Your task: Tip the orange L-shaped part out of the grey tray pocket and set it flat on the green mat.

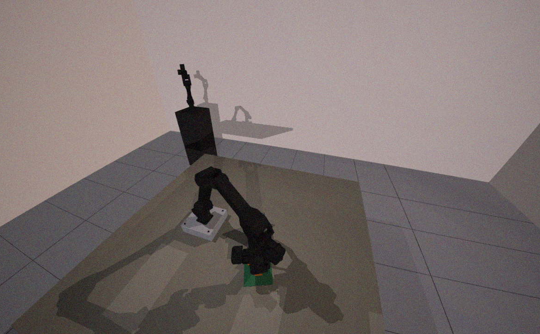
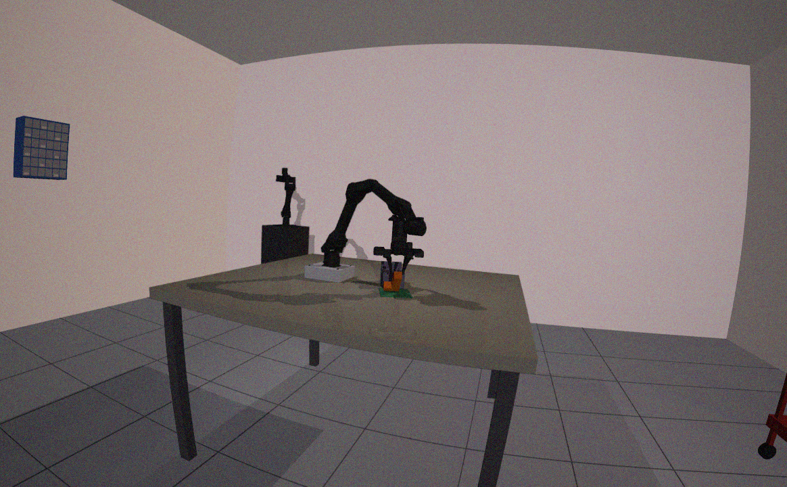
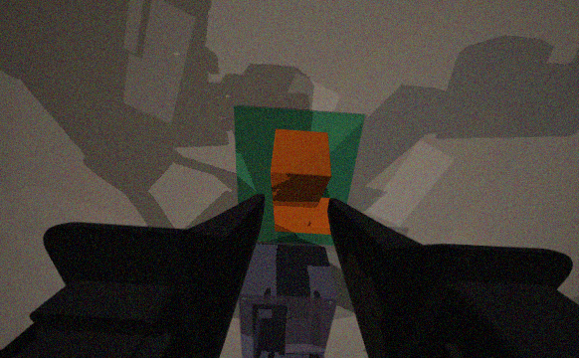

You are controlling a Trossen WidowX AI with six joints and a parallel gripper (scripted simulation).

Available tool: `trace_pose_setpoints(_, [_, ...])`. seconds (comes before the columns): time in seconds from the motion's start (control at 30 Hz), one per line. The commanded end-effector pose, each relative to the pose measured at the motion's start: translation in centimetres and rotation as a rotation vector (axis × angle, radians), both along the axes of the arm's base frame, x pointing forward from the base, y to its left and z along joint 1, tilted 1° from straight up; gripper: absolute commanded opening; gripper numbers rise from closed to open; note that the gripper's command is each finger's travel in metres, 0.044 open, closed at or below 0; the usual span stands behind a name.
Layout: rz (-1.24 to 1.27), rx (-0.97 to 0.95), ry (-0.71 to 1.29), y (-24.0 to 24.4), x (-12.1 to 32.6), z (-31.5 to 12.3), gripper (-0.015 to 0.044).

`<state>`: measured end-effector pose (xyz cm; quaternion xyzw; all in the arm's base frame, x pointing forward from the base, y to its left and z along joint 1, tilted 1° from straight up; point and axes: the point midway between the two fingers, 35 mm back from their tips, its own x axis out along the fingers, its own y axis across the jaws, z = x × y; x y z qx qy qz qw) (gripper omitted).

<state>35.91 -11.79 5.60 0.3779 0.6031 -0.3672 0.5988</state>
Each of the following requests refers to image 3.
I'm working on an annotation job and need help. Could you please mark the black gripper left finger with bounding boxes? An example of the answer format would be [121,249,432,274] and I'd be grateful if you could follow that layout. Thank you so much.
[43,194,265,358]

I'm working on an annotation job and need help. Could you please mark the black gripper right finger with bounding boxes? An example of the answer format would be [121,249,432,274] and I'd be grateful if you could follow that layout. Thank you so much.
[327,198,573,358]

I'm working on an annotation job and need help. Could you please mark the orange l-shaped block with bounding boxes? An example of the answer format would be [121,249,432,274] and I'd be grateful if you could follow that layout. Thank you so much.
[271,129,331,235]

